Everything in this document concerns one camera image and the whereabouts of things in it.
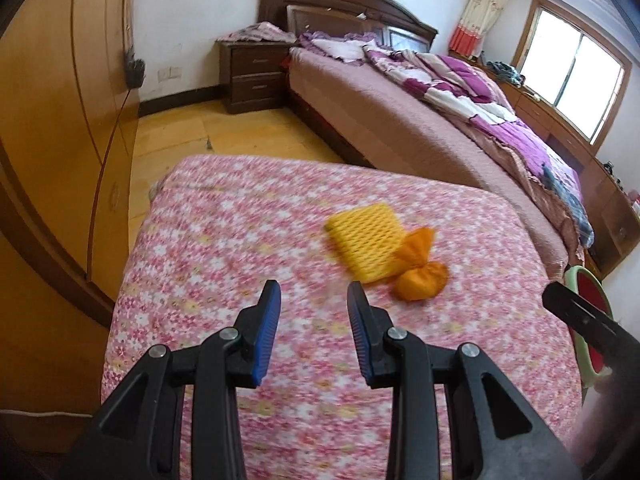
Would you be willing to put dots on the cream and red curtain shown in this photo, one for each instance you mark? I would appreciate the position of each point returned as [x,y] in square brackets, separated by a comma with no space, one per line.
[482,15]

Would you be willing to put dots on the long light wooden cabinet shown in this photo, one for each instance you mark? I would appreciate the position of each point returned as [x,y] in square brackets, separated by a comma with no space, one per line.
[615,230]

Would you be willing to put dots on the light wooden wardrobe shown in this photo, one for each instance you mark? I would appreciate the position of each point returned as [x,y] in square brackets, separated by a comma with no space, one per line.
[50,110]

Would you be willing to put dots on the pink plastic container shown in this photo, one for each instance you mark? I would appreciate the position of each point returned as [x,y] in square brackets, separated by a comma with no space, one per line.
[635,200]

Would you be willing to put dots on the blue plaid cloth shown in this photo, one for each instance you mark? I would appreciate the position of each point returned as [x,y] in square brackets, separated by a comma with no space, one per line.
[570,205]

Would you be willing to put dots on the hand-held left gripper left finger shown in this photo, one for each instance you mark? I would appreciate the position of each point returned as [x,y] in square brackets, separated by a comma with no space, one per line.
[265,335]

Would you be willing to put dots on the green bin with red liner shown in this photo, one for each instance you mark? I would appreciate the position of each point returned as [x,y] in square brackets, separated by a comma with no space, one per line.
[595,290]

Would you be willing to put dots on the purple frilled pillow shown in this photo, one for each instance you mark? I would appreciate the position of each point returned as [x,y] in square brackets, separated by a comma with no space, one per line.
[340,49]

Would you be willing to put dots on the purple patchwork quilt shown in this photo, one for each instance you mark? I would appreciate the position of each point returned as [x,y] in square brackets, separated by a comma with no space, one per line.
[465,85]

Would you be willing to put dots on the small yellow foam net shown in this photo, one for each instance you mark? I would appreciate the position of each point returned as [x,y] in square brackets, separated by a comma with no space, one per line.
[365,240]

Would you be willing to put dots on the dark wooden nightstand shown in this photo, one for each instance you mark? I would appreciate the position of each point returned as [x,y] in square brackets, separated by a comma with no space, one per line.
[255,77]

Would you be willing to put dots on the pink patterned cloth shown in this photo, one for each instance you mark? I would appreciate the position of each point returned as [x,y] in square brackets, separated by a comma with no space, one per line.
[260,32]

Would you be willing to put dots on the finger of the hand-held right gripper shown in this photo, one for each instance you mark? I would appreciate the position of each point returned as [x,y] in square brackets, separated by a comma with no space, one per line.
[575,312]

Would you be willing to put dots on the wooden framed window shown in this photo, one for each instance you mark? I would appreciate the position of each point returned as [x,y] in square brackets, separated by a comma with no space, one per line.
[575,70]

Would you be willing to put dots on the pile of dark clothes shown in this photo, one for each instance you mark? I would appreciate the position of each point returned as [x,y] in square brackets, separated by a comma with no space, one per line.
[505,72]

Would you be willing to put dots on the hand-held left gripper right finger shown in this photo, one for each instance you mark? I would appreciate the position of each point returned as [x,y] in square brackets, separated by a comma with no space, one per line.
[357,330]

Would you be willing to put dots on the black hanging device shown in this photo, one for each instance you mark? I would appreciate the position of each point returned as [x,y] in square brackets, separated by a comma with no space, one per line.
[134,72]

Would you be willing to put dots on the white wall socket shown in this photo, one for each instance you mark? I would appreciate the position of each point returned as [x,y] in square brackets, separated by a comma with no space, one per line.
[170,73]

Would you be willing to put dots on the pink floral bedspread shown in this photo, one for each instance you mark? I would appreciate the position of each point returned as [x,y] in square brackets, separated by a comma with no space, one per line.
[225,240]

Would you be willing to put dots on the mauve bedspread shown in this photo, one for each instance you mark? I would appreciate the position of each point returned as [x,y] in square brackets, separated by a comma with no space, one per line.
[375,110]

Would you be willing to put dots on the orange plastic bag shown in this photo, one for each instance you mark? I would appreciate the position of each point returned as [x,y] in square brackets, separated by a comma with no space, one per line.
[420,280]

